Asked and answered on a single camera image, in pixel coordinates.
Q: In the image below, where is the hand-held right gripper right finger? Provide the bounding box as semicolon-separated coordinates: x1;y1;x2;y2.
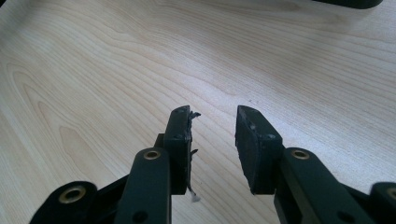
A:
234;105;285;196

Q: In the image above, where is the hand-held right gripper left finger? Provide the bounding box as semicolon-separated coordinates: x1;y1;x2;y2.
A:
154;105;202;203

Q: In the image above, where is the red and black shoe rack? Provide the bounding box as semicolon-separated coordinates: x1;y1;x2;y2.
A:
312;0;384;9

